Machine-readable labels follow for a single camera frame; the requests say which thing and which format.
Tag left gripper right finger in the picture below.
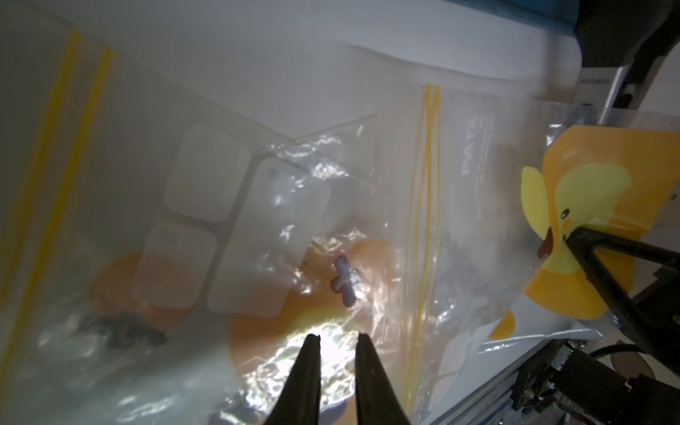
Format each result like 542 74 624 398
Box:
355 333 410 425

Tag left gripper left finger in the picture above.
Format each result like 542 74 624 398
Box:
264 334 322 425

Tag clear duck zip bag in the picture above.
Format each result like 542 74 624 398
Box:
391 85 679 421

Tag black tongs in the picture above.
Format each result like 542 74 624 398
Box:
566 228 679 375

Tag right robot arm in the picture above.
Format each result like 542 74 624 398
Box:
574 0 679 110

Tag orange duck zip bag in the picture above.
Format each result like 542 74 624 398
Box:
81 118 413 424

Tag clear zip bag yellow strip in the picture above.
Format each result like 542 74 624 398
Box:
1 1 398 424

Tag teal tray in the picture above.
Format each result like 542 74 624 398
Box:
452 0 580 35

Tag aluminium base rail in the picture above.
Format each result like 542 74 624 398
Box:
429 339 680 425

